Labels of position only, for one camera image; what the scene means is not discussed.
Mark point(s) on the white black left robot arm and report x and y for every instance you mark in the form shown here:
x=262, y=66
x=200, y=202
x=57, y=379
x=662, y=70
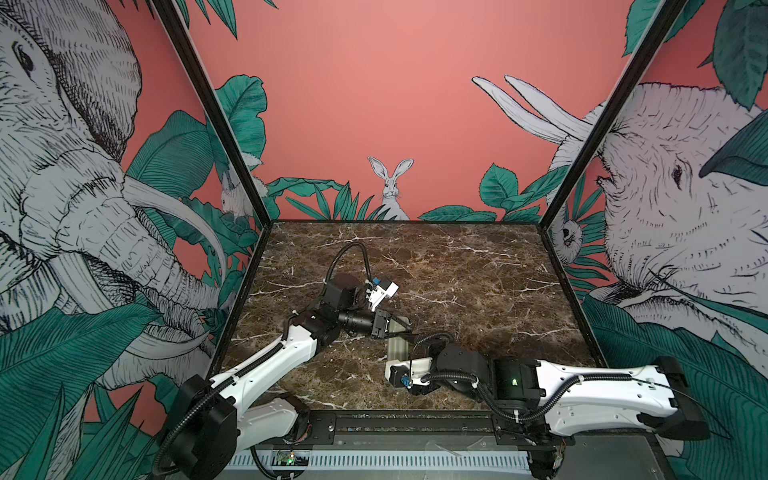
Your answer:
x=213, y=419

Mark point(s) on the white slotted cable duct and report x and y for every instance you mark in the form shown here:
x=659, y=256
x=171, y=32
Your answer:
x=512, y=462

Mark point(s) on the grey remote control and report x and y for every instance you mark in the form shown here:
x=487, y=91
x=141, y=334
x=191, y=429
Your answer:
x=399, y=346

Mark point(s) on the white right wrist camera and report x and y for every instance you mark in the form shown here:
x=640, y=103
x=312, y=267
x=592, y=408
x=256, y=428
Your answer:
x=408, y=373

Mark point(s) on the green circuit board with leds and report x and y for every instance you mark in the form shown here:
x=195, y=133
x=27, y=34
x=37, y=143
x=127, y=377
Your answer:
x=290, y=459

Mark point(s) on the black left corner frame post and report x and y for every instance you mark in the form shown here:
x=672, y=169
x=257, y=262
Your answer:
x=176, y=30

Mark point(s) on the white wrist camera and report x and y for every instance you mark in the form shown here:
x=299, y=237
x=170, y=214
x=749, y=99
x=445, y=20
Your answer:
x=379, y=290
x=408, y=373

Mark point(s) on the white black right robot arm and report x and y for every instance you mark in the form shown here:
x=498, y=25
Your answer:
x=538, y=399

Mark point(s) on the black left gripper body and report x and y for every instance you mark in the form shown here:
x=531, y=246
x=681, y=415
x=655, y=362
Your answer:
x=378, y=324

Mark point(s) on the black right corner frame post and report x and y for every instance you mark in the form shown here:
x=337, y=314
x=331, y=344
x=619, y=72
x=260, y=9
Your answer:
x=651, y=41

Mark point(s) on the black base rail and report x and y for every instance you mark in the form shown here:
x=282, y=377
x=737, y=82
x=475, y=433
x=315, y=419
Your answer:
x=327, y=426

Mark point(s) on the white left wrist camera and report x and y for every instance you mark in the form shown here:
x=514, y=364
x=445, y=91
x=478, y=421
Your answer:
x=379, y=290

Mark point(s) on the black corner frame post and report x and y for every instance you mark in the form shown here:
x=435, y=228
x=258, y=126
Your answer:
x=176, y=30
x=651, y=41

